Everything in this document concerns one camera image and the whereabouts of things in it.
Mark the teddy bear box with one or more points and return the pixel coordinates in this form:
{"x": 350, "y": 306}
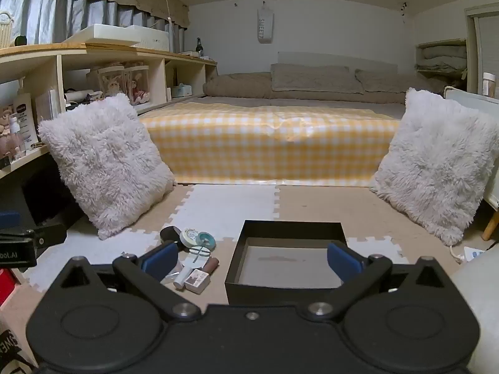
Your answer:
{"x": 4, "y": 128}

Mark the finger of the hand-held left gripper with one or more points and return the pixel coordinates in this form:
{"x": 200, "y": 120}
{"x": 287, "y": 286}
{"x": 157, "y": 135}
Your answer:
{"x": 50, "y": 233}
{"x": 8, "y": 219}

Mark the fluffy white pillow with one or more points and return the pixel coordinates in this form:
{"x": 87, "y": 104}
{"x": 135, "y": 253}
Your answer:
{"x": 105, "y": 163}
{"x": 432, "y": 163}

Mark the pale blue tissue box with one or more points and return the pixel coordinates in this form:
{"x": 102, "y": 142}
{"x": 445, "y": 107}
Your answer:
{"x": 182, "y": 90}

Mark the white power strip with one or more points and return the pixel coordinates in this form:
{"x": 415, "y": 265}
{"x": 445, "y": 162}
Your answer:
{"x": 475, "y": 253}

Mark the clear doll display case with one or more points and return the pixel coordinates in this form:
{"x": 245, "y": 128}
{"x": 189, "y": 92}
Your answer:
{"x": 137, "y": 83}
{"x": 109, "y": 81}

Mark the dark glass bottle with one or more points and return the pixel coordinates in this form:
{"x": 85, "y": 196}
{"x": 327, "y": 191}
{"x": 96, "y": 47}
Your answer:
{"x": 199, "y": 46}

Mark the flat white box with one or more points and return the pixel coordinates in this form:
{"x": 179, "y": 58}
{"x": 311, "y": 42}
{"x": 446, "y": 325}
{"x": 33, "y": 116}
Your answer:
{"x": 117, "y": 35}

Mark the brown lipstick tube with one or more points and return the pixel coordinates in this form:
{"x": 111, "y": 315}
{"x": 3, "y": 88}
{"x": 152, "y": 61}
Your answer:
{"x": 211, "y": 265}

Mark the bed with yellow checkered cover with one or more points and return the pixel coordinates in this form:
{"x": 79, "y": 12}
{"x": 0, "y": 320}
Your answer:
{"x": 269, "y": 144}

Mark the beige jar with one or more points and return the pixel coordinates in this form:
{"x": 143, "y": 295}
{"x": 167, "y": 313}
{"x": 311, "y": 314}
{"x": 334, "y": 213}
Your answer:
{"x": 489, "y": 83}

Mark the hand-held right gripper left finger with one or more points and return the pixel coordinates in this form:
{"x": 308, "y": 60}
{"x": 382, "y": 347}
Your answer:
{"x": 160, "y": 261}

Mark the white paper roll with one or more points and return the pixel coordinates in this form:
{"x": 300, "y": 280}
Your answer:
{"x": 80, "y": 95}

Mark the black cardboard box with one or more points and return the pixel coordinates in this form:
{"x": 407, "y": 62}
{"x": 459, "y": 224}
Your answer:
{"x": 284, "y": 228}

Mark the foam puzzle floor mat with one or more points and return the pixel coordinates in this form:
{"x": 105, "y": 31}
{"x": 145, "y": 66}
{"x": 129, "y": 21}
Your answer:
{"x": 312, "y": 206}

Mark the beige duvet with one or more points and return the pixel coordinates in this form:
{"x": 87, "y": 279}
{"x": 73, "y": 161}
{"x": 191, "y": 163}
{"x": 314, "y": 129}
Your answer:
{"x": 241, "y": 85}

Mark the grey blue curtain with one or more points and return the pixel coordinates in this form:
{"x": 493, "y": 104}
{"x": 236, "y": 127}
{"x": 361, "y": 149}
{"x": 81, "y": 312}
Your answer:
{"x": 43, "y": 11}

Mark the small clear bottle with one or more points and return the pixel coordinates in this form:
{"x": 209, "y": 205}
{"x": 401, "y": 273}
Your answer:
{"x": 16, "y": 140}

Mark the white wall shelf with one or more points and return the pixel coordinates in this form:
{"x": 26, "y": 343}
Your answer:
{"x": 419, "y": 54}

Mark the white lotion bottle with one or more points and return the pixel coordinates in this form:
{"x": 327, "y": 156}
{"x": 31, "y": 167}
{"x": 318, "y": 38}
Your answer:
{"x": 24, "y": 117}

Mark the white wicker basket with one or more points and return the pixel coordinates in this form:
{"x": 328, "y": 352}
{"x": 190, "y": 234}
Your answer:
{"x": 5, "y": 31}

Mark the cream tape roll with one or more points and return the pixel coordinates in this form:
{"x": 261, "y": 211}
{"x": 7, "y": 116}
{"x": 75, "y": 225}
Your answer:
{"x": 190, "y": 237}

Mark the wooden shelf unit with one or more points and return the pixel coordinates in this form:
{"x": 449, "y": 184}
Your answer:
{"x": 39, "y": 52}

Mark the folded beige blanket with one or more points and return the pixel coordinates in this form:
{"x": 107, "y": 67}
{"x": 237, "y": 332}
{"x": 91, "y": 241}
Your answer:
{"x": 442, "y": 56}

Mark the white hanging banner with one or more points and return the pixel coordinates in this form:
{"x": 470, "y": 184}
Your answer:
{"x": 266, "y": 25}

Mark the red object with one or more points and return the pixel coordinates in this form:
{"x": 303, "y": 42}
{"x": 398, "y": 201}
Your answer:
{"x": 7, "y": 286}

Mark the black and white printed bag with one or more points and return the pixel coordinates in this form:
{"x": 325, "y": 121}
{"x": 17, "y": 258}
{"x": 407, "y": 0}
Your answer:
{"x": 11, "y": 344}

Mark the teal tape roll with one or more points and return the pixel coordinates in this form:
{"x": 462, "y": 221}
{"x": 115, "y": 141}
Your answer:
{"x": 206, "y": 240}

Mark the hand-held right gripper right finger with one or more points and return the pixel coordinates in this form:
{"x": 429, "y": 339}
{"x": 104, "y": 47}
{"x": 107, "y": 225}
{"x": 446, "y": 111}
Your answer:
{"x": 343, "y": 261}

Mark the pale blue watch link tool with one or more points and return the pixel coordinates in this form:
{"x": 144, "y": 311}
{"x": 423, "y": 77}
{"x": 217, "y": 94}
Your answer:
{"x": 197, "y": 257}

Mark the beige bed pillow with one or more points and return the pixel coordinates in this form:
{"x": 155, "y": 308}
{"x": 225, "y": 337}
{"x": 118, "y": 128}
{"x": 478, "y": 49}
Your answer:
{"x": 312, "y": 78}
{"x": 393, "y": 80}

